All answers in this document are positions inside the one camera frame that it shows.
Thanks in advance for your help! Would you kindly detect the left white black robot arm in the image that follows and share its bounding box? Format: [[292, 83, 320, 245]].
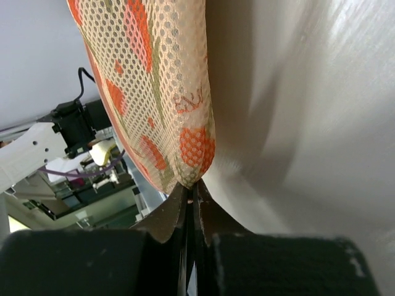
[[1, 99, 111, 192]]

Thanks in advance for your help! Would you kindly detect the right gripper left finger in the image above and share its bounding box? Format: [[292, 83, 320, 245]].
[[1, 185, 188, 295]]

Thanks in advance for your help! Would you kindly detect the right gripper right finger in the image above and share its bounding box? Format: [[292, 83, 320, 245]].
[[193, 181, 379, 295]]

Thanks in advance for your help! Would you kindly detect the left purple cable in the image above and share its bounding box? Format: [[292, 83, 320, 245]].
[[39, 149, 126, 178]]

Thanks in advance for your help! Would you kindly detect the floral mesh laundry bag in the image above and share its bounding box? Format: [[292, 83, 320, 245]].
[[67, 1, 215, 194]]

